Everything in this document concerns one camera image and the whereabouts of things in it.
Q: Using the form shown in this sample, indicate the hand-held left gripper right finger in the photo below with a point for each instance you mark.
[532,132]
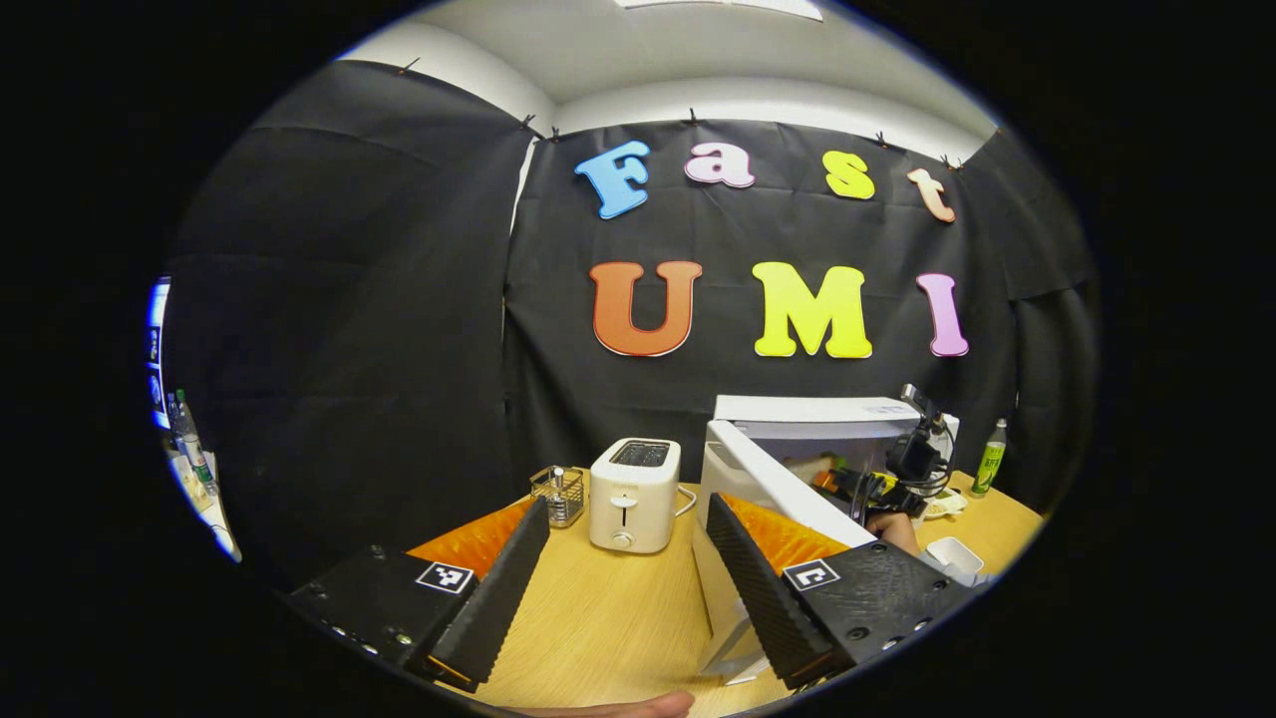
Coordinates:
[763,608]

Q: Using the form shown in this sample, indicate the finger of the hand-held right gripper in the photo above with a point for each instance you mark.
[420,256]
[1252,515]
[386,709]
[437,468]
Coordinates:
[862,491]

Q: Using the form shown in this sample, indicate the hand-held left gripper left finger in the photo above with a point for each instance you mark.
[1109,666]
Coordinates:
[493,608]

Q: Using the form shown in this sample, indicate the white microwave oven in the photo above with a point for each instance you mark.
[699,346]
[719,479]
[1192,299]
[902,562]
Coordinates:
[768,479]

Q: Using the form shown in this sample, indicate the green tea bottle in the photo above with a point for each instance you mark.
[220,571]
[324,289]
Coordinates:
[989,464]

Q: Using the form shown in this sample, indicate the white plastic tray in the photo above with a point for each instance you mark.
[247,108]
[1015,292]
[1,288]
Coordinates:
[955,556]

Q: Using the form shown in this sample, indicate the clear square holder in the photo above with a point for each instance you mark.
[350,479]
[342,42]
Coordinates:
[560,497]

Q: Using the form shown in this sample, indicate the white toaster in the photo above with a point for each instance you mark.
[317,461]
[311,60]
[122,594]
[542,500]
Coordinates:
[633,499]

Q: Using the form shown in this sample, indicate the black backdrop cloth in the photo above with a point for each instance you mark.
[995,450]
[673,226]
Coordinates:
[349,329]

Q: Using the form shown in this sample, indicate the clear plastic bottle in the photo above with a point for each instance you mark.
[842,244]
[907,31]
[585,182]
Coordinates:
[194,449]

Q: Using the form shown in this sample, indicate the long ceiling light panel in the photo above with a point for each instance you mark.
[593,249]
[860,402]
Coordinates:
[718,6]

